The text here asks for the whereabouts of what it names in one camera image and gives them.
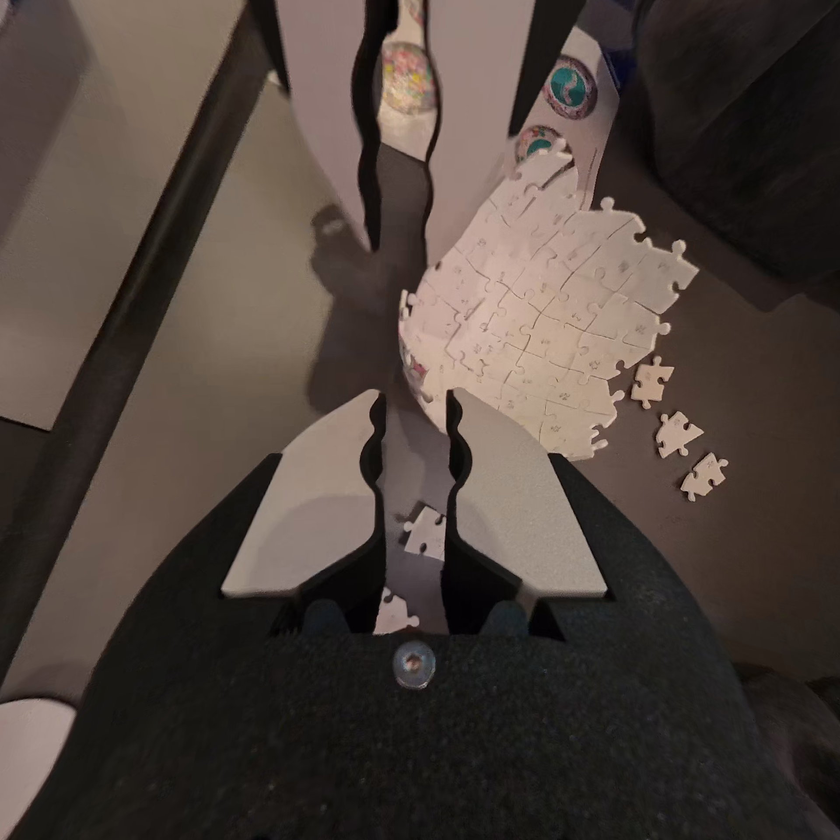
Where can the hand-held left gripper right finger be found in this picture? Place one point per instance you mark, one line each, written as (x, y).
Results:
(525, 525)

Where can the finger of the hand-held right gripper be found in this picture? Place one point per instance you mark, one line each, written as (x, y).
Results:
(479, 65)
(321, 79)

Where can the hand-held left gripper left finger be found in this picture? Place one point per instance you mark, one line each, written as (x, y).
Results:
(289, 525)

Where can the half-built colourful puzzle ball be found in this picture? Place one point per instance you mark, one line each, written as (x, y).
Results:
(558, 315)

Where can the scattered pile of puzzle pieces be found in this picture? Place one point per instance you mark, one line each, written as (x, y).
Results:
(651, 384)

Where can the white printed instruction leaflet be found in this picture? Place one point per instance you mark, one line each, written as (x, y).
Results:
(569, 88)

